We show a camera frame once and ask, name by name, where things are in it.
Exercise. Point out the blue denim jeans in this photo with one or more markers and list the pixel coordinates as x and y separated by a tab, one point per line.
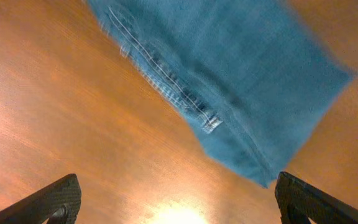
248	76

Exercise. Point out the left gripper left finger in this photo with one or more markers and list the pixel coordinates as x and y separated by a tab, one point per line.
58	202

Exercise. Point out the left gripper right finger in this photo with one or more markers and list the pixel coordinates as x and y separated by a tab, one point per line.
300	202

